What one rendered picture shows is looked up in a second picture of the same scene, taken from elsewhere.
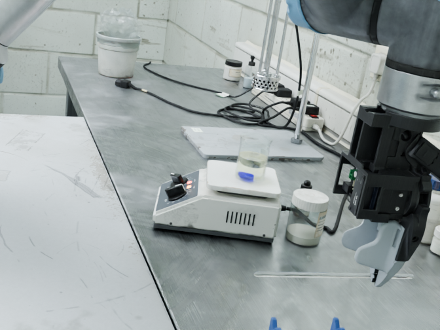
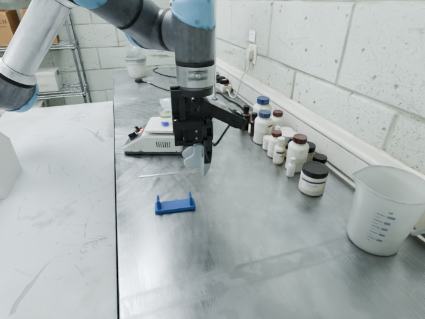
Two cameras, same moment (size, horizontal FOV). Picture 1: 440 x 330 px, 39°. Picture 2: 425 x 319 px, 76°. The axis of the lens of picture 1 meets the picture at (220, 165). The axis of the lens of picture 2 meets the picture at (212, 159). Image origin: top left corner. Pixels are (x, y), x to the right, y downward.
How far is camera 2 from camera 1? 0.29 m
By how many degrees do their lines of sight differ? 12
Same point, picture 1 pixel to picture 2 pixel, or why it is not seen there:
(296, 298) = (182, 181)
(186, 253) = (136, 164)
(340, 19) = (147, 40)
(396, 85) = (178, 74)
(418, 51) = (182, 53)
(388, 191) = (189, 130)
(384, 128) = (179, 98)
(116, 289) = (93, 187)
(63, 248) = (76, 169)
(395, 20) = (169, 37)
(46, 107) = not seen: hidden behind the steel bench
